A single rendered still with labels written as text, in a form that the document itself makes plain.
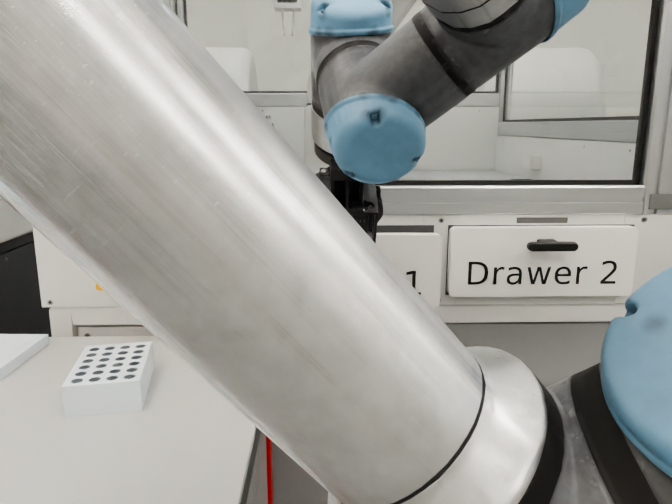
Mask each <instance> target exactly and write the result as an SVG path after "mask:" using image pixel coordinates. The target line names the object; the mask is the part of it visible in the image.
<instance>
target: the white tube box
mask: <svg viewBox="0 0 672 504"><path fill-rule="evenodd" d="M153 369H154V359H153V346H152V341H148V342H134V343H119V344H105V345H90V346H86V347H85V348H84V350H83V351H82V353H81V355H80V356H79V358H78V360H77V361H76V363H75V365H74V366H73V368H72V370H71V371H70V373H69V374H68V376H67V378H66V379H65V381H64V383H63V384H62V386H61V393H62V401H63V410H64V418H68V417H79V416H90V415H101V414H112V413H123V412H134V411H142V409H143V406H144V402H145V399H146V395H147V391H148V388H149V384H150V380H151V376H152V373H153Z"/></svg>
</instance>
